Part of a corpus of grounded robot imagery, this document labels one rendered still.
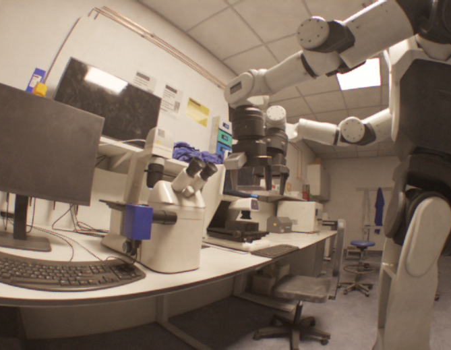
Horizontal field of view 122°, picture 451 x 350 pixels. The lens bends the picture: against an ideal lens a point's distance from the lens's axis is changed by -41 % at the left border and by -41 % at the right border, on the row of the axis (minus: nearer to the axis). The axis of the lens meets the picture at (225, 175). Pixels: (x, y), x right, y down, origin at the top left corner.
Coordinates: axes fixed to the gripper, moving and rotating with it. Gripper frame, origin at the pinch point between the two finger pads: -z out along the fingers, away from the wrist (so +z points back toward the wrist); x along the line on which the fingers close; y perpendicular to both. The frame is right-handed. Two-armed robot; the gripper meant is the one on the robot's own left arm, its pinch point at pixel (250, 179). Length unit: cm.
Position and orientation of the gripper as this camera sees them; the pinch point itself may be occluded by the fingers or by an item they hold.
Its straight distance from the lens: 56.0
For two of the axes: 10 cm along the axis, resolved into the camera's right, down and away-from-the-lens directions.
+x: -7.8, 0.3, 6.2
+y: -6.2, 0.2, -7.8
